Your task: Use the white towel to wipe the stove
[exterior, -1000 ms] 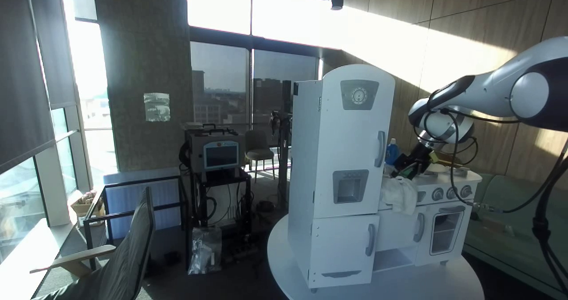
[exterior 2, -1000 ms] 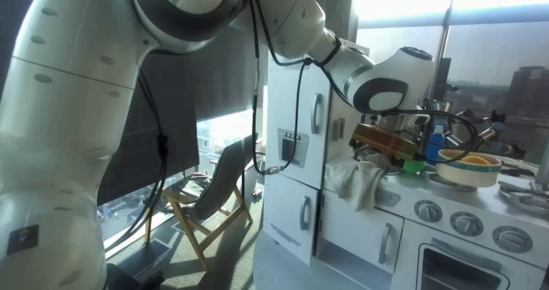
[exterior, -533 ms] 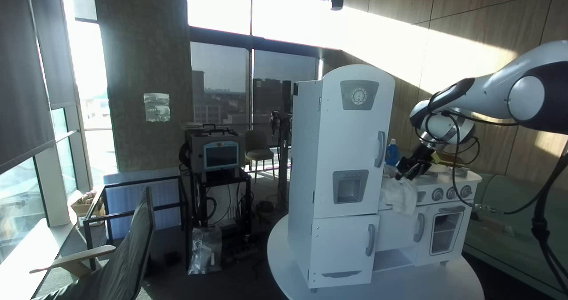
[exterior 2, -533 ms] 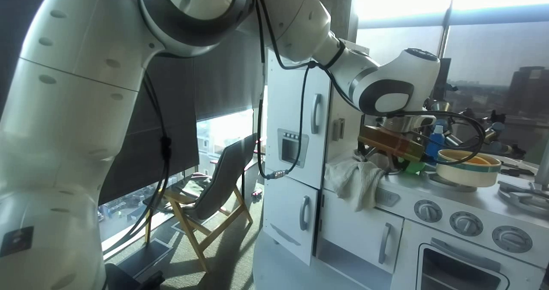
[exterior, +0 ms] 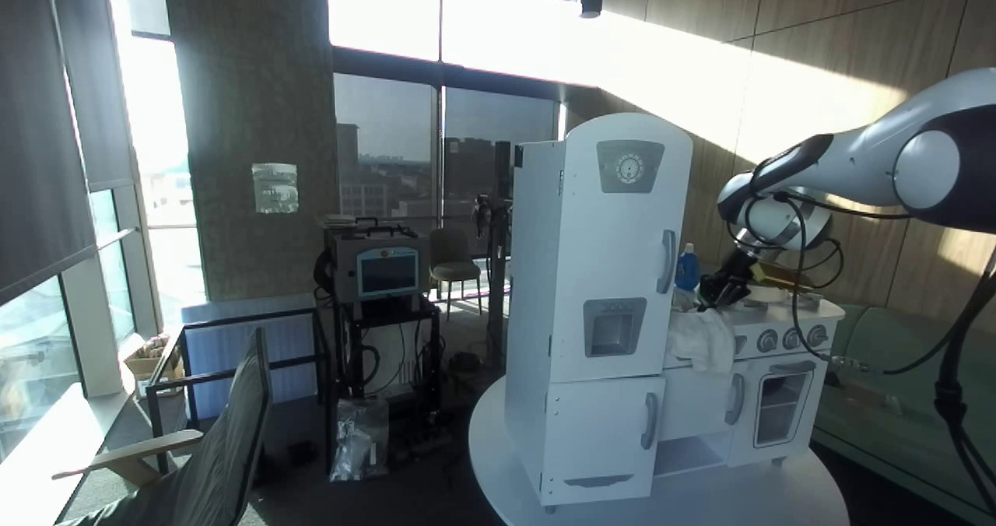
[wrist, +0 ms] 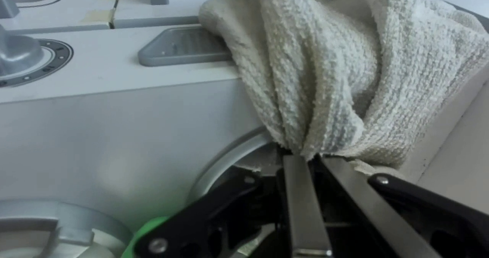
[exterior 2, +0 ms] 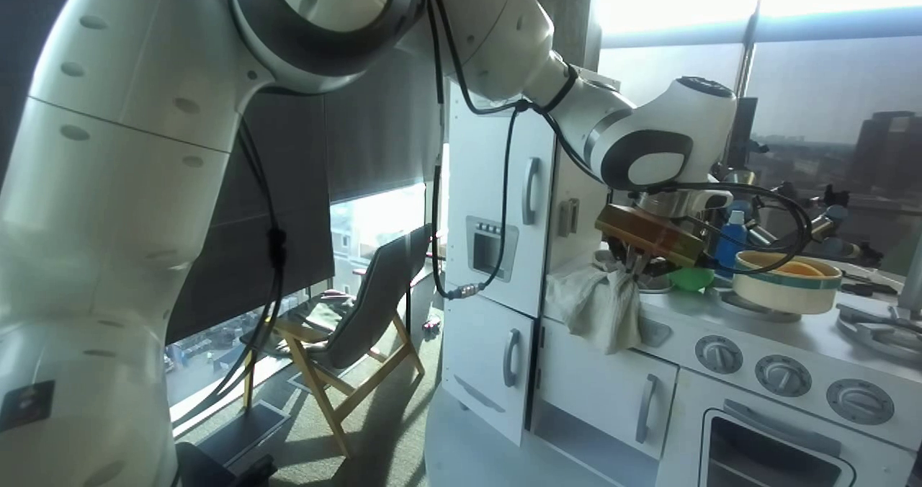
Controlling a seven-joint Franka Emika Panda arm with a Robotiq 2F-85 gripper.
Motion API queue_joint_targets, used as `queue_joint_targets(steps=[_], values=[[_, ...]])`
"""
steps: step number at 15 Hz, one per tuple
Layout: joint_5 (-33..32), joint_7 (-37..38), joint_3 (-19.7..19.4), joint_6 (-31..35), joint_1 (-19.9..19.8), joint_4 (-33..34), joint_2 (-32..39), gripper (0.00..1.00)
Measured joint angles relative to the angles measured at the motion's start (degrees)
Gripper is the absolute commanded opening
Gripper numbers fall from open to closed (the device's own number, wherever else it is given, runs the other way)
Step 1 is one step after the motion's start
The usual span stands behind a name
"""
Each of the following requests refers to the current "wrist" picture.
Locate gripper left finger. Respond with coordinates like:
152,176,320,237
134,154,334,258

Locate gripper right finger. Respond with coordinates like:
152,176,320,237
316,156,489,258

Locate white towel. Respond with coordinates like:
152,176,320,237
198,0,489,175

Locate grey stove knob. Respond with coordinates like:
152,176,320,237
0,24,74,88

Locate round grey toy door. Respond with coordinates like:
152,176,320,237
186,127,284,213

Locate green plastic piece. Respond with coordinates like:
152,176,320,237
121,216,169,258

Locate white toy kitchen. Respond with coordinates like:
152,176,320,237
0,0,489,258

